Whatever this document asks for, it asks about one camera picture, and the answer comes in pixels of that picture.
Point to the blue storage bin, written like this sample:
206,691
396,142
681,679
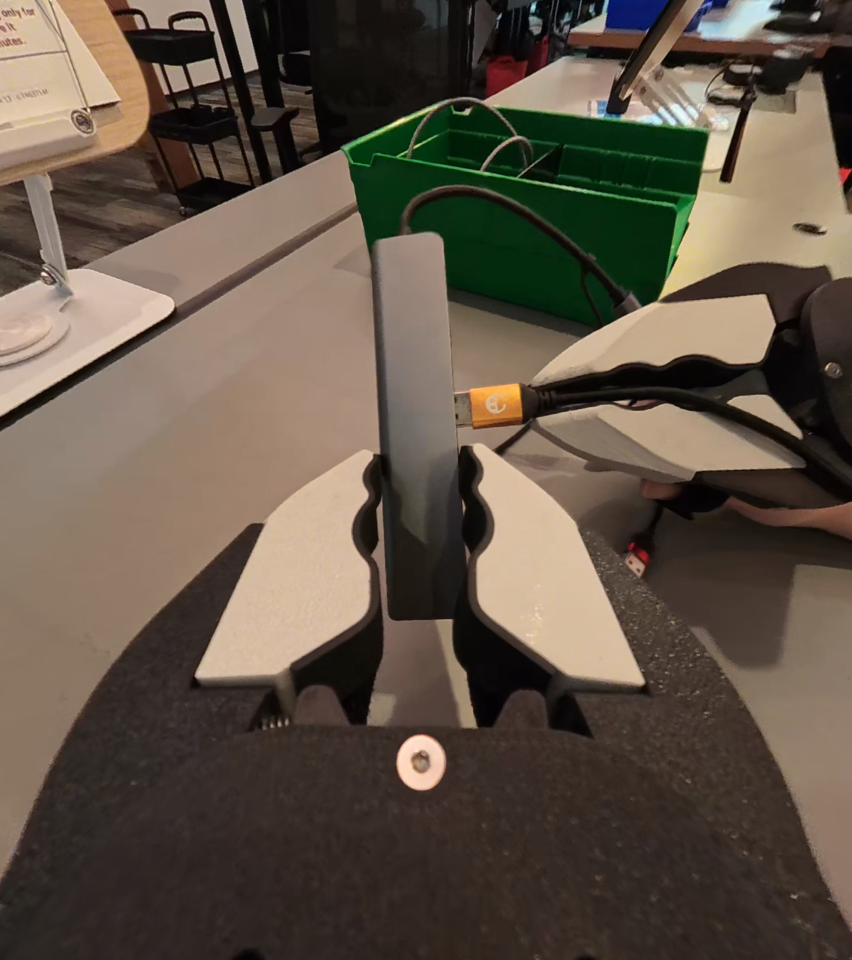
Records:
658,15

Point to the grey usb hub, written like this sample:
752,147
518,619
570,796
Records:
415,420

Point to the green plastic box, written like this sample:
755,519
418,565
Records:
546,240

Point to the person's right hand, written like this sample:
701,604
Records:
831,525

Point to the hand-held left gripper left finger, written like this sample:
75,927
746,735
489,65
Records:
291,592

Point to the black utility cart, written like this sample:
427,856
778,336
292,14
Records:
193,124

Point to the instruction sheet on wooden stand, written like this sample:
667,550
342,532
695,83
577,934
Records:
126,75

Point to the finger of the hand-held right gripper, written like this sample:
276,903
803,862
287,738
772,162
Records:
666,337
643,442

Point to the wooden document stand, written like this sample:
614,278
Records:
651,60

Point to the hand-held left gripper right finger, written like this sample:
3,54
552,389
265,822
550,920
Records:
546,592

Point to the red bin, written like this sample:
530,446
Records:
507,73

